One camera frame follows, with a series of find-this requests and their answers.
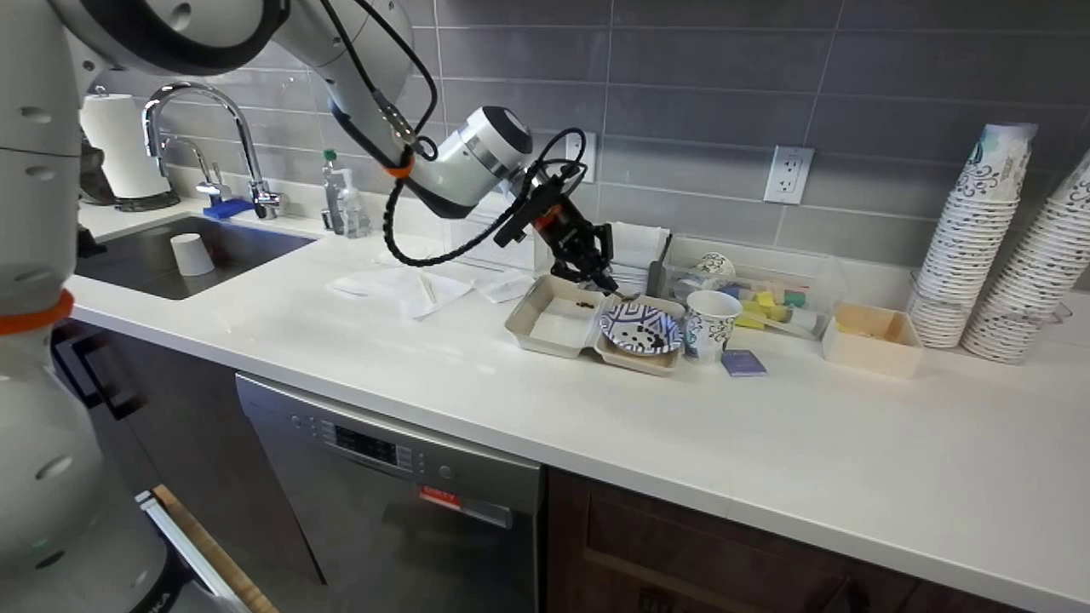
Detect beige clamshell takeout tray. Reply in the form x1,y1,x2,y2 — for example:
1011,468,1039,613
503,274,683,379

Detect blue sponge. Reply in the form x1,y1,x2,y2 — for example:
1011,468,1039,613
205,196,251,220

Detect blue patterned paper plate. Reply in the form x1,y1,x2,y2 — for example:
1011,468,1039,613
598,303,681,357

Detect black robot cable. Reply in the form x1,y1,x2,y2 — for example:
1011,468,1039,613
319,0,592,273

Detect patterned paper cup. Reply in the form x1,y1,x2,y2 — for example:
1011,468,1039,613
683,288,743,357

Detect dark wood cabinet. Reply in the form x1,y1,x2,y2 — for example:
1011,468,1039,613
546,468,1017,613

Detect purple square packet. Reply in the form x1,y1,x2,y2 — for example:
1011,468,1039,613
723,349,765,374

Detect small cardboard box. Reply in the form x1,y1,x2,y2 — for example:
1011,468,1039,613
821,303,924,379

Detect kitchen sink basin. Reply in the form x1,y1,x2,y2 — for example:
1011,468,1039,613
75,219,304,298

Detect clear tray of condiment packets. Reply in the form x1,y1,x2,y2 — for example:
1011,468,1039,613
692,252,824,336

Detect chrome kitchen faucet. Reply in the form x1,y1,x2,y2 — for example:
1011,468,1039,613
139,80,283,219

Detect coffee beans on plate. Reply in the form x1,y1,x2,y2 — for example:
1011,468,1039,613
616,320,661,349

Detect left stack of paper cups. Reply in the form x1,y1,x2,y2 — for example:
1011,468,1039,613
906,123,1036,349

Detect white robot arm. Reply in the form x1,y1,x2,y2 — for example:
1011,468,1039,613
0,0,611,613

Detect stainless steel dishwasher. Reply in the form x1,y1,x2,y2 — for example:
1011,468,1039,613
234,374,546,613

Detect white wall outlet right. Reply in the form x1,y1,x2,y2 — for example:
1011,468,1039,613
763,146,813,204

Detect white cup in sink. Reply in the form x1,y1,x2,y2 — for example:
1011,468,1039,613
171,232,214,278

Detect paper towel roll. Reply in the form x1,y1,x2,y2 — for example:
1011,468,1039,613
78,90,175,207

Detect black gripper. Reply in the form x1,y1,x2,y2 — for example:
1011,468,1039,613
507,180,616,294

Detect stack of paper cups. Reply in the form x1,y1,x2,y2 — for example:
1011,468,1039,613
963,152,1090,363
906,123,1036,349

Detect napkin holder with napkins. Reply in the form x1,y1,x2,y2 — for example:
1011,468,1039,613
611,220,670,295

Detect clear soap bottle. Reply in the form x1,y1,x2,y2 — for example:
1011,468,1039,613
322,148,363,239

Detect right stack of paper cups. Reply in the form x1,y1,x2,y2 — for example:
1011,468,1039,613
963,152,1090,363

